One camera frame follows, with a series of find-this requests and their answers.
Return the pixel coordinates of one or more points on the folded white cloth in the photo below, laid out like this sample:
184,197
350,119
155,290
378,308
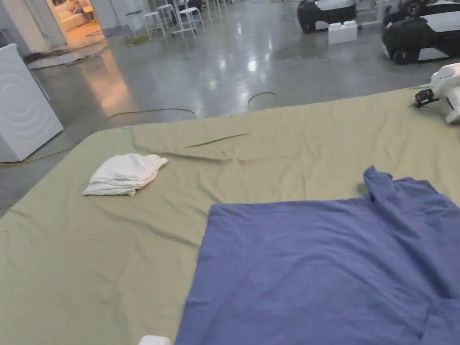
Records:
124,175

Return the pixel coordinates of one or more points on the spare white hand-held gripper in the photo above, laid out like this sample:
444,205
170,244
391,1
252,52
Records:
449,84

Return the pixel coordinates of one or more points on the bed with pale green sheet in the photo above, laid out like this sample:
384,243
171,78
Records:
90,258

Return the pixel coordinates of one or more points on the pale sofa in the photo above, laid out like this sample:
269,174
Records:
73,18

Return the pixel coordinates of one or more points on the blue shirt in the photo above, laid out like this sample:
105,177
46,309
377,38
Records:
305,266

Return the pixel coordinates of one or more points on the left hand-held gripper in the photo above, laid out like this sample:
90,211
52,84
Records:
154,340

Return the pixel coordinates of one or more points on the white washing machine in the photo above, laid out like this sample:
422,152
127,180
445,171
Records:
21,107

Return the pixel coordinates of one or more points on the black and white robot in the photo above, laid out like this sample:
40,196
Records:
413,7
417,39
323,12

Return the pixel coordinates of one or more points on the white block-shaped box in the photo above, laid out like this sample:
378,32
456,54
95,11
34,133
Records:
342,32

